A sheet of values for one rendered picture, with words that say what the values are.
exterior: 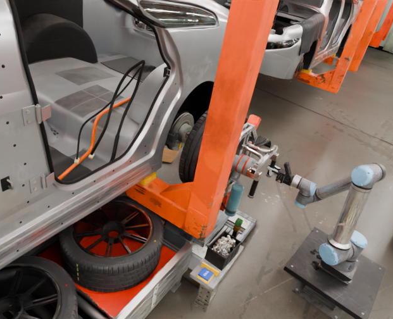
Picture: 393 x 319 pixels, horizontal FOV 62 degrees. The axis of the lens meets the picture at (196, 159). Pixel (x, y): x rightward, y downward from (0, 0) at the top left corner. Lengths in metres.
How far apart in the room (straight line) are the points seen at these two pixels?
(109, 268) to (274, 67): 3.63
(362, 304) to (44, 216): 2.09
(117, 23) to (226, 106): 2.64
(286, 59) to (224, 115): 3.21
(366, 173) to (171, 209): 1.21
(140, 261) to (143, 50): 2.59
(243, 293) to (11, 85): 2.09
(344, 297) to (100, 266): 1.64
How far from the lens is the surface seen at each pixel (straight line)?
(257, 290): 2.76
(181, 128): 2.58
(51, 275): 2.04
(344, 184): 2.43
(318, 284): 2.60
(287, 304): 2.78
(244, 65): 1.59
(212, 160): 1.83
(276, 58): 4.78
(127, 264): 2.05
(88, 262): 2.06
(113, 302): 2.18
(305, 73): 5.92
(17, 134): 1.45
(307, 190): 2.48
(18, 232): 1.70
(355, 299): 2.67
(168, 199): 2.21
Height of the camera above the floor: 2.11
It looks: 33 degrees down
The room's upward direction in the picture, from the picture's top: 12 degrees clockwise
